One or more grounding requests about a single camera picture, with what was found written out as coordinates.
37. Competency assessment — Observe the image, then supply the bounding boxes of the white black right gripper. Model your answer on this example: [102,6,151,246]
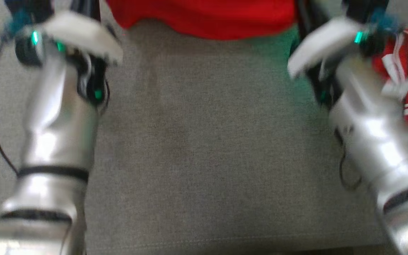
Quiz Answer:
[287,17,367,80]

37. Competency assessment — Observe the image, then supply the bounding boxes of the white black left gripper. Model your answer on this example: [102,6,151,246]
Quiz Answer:
[42,10,124,67]

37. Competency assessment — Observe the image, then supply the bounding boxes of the red mesh basketball shorts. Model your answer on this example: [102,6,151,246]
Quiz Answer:
[106,0,299,40]

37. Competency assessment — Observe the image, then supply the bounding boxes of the large grey sofa chaise seat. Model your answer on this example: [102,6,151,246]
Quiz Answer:
[0,0,408,253]

